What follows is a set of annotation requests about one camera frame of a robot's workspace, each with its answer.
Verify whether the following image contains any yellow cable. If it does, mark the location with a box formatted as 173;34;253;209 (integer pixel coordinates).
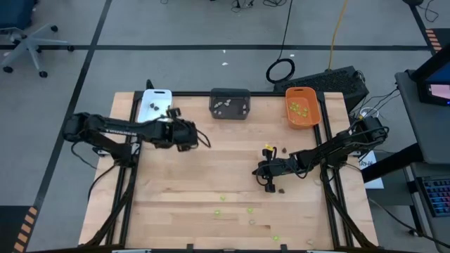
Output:
327;0;349;70

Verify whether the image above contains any backlit keyboard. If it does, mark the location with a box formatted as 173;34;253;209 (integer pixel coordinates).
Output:
420;175;450;217

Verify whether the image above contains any white plastic bin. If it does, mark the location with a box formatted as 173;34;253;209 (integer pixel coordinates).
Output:
136;89;174;124

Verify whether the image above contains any orange plastic bin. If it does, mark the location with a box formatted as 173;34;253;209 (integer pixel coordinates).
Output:
285;86;322;129

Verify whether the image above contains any white power cable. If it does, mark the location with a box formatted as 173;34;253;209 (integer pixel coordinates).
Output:
357;106;380;119

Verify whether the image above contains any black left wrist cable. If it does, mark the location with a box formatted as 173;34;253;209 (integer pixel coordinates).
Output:
195;128;212;149

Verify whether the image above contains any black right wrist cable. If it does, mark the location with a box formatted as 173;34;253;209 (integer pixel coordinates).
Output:
255;163;271;187

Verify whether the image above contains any black monitor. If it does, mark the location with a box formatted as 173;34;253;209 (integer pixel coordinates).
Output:
410;44;450;106

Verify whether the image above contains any black coiled cable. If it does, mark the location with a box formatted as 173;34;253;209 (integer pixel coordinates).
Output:
265;0;296;84

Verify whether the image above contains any grey desk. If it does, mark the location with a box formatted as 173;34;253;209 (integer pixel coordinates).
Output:
361;69;450;253

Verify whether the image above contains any black computer tower case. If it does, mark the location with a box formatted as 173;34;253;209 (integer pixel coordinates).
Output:
273;65;370;113

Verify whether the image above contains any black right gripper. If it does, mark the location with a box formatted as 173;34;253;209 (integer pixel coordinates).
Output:
252;147;299;193

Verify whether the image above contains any white paper sheet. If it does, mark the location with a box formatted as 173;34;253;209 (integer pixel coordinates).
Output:
358;157;385;190

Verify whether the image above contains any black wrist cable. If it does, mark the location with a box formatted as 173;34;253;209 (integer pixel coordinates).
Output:
195;128;212;149
255;163;271;187

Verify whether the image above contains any grey office chair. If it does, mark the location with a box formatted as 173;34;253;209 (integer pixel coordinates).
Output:
0;23;75;78

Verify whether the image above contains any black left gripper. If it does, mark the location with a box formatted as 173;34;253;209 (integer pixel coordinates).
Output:
164;107;200;153

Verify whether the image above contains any dark grey translucent bin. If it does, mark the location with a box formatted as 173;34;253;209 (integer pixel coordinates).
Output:
209;87;251;120

